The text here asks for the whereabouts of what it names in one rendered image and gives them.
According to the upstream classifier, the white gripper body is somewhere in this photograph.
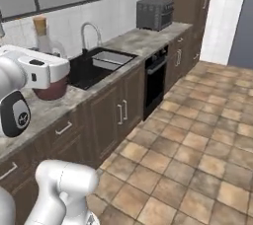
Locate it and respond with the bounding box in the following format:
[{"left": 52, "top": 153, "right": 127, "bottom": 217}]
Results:
[{"left": 48, "top": 56, "right": 71, "bottom": 90}]

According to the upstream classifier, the glass bottle with cork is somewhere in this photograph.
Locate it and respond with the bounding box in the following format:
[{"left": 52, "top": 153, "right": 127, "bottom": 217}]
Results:
[{"left": 32, "top": 16, "right": 68, "bottom": 59}]

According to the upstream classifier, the reddish brown bowl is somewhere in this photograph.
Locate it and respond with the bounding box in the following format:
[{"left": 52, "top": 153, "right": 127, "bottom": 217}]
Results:
[{"left": 32, "top": 76, "right": 69, "bottom": 102}]

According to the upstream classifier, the black sink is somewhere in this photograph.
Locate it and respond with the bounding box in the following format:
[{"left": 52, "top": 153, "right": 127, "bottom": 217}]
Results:
[{"left": 67, "top": 46, "right": 138, "bottom": 91}]

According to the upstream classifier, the silver curved tap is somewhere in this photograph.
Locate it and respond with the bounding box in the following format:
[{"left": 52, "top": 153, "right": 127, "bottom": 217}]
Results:
[{"left": 80, "top": 21, "right": 103, "bottom": 54}]

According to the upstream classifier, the brown drawer front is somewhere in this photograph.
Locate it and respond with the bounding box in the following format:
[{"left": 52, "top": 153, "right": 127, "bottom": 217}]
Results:
[
  {"left": 0, "top": 148, "right": 39, "bottom": 194},
  {"left": 41, "top": 106, "right": 85, "bottom": 151}
]

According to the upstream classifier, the brown cupboard door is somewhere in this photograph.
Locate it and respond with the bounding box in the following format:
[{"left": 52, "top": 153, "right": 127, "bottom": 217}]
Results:
[
  {"left": 86, "top": 82, "right": 126, "bottom": 166},
  {"left": 122, "top": 66, "right": 146, "bottom": 134}
]

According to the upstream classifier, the black built-in oven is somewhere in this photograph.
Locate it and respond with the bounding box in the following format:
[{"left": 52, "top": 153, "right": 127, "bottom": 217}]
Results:
[{"left": 142, "top": 44, "right": 170, "bottom": 121}]

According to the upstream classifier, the dark grey toaster oven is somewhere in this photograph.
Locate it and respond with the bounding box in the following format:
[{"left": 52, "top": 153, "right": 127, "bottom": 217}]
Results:
[{"left": 135, "top": 0, "right": 176, "bottom": 33}]

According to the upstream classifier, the brown base cupboard run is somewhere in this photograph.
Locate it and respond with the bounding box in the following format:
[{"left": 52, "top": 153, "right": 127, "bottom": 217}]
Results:
[{"left": 164, "top": 26, "right": 203, "bottom": 94}]

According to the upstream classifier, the tall brown cupboard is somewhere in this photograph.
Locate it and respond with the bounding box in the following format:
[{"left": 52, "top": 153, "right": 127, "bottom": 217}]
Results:
[{"left": 155, "top": 0, "right": 215, "bottom": 69}]

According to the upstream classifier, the silver drawer handle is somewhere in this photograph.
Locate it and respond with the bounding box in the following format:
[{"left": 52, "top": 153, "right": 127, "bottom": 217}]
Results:
[
  {"left": 0, "top": 162, "right": 19, "bottom": 182},
  {"left": 54, "top": 121, "right": 73, "bottom": 136}
]

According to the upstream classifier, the silver cupboard door handle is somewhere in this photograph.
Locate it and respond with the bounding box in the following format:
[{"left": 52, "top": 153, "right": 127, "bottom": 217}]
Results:
[
  {"left": 122, "top": 99, "right": 128, "bottom": 121},
  {"left": 117, "top": 104, "right": 124, "bottom": 126}
]

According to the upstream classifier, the oven handle bar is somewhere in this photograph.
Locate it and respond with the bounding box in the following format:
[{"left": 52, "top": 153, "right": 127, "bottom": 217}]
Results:
[{"left": 145, "top": 58, "right": 169, "bottom": 76}]

